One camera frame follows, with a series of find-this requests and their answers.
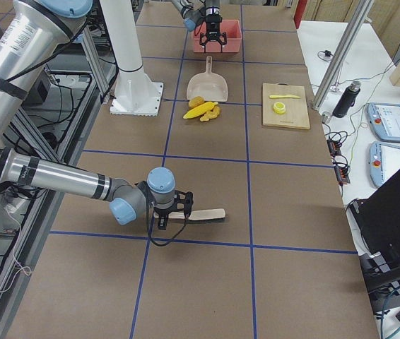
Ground yellow plastic knife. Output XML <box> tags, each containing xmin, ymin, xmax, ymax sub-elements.
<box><xmin>269</xmin><ymin>94</ymin><xmax>300</xmax><ymax>99</ymax></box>

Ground yellow lemon slices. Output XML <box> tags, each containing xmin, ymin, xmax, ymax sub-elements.
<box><xmin>272</xmin><ymin>102</ymin><xmax>286</xmax><ymax>114</ymax></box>

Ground blue teach pendant near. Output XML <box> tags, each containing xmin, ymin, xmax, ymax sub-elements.
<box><xmin>369</xmin><ymin>141</ymin><xmax>400</xmax><ymax>187</ymax></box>

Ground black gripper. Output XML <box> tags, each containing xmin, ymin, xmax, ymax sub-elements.
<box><xmin>154</xmin><ymin>190</ymin><xmax>194</xmax><ymax>230</ymax></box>
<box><xmin>199</xmin><ymin>13</ymin><xmax>228</xmax><ymax>53</ymax></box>

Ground pink plastic bin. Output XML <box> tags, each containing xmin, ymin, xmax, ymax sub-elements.
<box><xmin>191</xmin><ymin>20</ymin><xmax>242</xmax><ymax>53</ymax></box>

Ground blue teach pendant far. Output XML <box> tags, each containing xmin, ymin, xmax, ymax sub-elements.
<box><xmin>365</xmin><ymin>102</ymin><xmax>400</xmax><ymax>143</ymax></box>

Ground black power strip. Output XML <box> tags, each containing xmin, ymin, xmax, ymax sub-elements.
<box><xmin>327</xmin><ymin>139</ymin><xmax>351</xmax><ymax>186</ymax></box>

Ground beige plastic dustpan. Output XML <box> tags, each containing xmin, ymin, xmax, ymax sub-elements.
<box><xmin>186</xmin><ymin>55</ymin><xmax>228</xmax><ymax>102</ymax></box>

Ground bamboo cutting board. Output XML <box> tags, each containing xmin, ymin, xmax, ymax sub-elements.
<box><xmin>262</xmin><ymin>83</ymin><xmax>310</xmax><ymax>130</ymax></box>

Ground black monitor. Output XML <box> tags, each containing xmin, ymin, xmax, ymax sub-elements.
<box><xmin>357</xmin><ymin>164</ymin><xmax>400</xmax><ymax>319</ymax></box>

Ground blue teach pendant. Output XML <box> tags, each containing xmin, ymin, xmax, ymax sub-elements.
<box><xmin>365</xmin><ymin>102</ymin><xmax>400</xmax><ymax>143</ymax></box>
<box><xmin>369</xmin><ymin>141</ymin><xmax>400</xmax><ymax>187</ymax></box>

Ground beige hand brush black bristles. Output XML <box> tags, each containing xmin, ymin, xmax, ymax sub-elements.
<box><xmin>153</xmin><ymin>208</ymin><xmax>226</xmax><ymax>222</ymax></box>

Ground black water bottle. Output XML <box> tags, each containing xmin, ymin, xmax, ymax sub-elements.
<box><xmin>332</xmin><ymin>81</ymin><xmax>361</xmax><ymax>118</ymax></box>

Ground brown toy potato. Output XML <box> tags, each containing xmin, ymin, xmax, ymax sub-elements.
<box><xmin>188</xmin><ymin>96</ymin><xmax>205</xmax><ymax>109</ymax></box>

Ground aluminium frame post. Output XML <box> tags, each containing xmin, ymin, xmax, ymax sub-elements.
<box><xmin>312</xmin><ymin>0</ymin><xmax>375</xmax><ymax>111</ymax></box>

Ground tan toy ginger root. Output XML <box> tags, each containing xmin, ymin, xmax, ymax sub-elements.
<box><xmin>200</xmin><ymin>105</ymin><xmax>220</xmax><ymax>122</ymax></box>

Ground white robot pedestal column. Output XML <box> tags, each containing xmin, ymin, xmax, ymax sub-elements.
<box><xmin>100</xmin><ymin>0</ymin><xmax>148</xmax><ymax>89</ymax></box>

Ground yellow toy corn cob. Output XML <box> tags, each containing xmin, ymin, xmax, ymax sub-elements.
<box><xmin>183</xmin><ymin>102</ymin><xmax>218</xmax><ymax>119</ymax></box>

